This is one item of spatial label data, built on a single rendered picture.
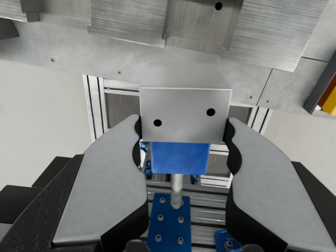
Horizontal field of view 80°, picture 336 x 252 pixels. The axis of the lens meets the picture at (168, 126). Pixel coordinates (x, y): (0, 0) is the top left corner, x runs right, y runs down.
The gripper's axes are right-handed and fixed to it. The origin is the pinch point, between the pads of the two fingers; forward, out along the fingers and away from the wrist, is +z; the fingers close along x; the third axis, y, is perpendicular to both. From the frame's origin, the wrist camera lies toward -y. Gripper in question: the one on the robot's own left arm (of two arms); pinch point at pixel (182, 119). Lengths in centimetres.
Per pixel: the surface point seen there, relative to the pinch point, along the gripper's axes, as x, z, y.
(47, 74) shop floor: -70, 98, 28
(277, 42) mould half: 7.1, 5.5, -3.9
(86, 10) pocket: -8.3, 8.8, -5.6
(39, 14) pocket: -11.9, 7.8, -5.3
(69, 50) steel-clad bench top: -13.9, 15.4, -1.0
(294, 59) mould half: 8.8, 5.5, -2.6
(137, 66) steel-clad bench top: -5.2, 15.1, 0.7
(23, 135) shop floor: -99, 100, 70
